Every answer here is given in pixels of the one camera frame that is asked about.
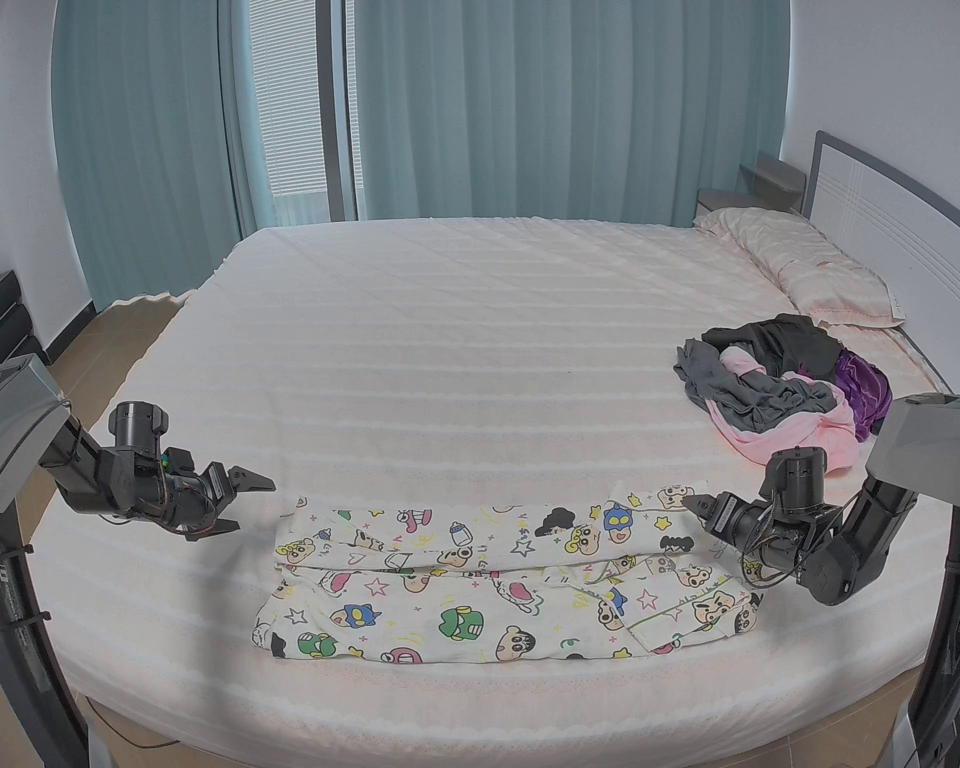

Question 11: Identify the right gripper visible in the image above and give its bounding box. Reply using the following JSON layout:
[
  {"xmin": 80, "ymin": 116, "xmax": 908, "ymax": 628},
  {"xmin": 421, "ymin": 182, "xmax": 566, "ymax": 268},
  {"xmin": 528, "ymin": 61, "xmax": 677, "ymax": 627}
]
[{"xmin": 678, "ymin": 491, "xmax": 775, "ymax": 558}]

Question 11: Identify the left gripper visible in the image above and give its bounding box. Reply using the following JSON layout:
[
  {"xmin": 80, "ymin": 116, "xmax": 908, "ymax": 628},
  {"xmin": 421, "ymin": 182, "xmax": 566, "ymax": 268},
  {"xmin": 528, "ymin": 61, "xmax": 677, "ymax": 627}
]
[{"xmin": 159, "ymin": 461, "xmax": 277, "ymax": 543}]

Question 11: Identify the white printed pyjama top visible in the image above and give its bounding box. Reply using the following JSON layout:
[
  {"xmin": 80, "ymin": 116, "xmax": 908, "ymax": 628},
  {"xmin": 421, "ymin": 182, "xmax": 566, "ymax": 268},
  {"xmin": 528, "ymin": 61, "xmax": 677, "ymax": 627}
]
[{"xmin": 251, "ymin": 480, "xmax": 765, "ymax": 665}]

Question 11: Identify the pile of clothes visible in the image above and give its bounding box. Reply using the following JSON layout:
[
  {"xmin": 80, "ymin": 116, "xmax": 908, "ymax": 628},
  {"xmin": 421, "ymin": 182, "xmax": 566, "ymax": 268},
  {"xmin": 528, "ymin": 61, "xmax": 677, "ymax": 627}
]
[{"xmin": 673, "ymin": 313, "xmax": 895, "ymax": 475}]

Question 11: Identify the bed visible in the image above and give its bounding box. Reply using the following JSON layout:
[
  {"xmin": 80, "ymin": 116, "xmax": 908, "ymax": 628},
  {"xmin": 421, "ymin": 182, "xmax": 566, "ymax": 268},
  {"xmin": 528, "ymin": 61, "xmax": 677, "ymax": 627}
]
[{"xmin": 15, "ymin": 131, "xmax": 960, "ymax": 760}]

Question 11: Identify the pale pink pillow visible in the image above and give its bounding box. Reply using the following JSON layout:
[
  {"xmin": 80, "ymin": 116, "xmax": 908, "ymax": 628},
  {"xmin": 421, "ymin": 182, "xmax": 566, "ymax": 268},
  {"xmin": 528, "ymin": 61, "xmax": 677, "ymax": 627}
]
[{"xmin": 691, "ymin": 207, "xmax": 907, "ymax": 330}]

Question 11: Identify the grey bedside table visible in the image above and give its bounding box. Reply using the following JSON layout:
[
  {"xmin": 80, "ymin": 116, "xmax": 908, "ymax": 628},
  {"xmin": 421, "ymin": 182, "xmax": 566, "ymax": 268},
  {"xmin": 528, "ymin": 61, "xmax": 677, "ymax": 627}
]
[{"xmin": 696, "ymin": 152, "xmax": 808, "ymax": 219}]

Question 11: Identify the blue-green curtain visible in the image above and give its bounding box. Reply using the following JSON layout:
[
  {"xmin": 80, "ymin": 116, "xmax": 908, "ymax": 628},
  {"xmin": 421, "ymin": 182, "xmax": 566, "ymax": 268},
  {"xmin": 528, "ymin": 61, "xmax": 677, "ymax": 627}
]
[
  {"xmin": 51, "ymin": 0, "xmax": 247, "ymax": 312},
  {"xmin": 352, "ymin": 0, "xmax": 792, "ymax": 226}
]

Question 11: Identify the window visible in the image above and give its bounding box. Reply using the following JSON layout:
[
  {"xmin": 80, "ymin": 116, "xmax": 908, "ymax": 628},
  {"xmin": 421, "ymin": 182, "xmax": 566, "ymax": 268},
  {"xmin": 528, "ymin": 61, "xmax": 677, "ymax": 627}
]
[{"xmin": 221, "ymin": 0, "xmax": 369, "ymax": 234}]

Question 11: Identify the black cable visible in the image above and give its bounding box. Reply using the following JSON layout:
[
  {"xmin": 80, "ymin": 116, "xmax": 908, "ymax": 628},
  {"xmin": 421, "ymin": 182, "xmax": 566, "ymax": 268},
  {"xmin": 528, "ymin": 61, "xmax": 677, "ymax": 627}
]
[
  {"xmin": 738, "ymin": 551, "xmax": 810, "ymax": 592},
  {"xmin": 84, "ymin": 696, "xmax": 183, "ymax": 749}
]

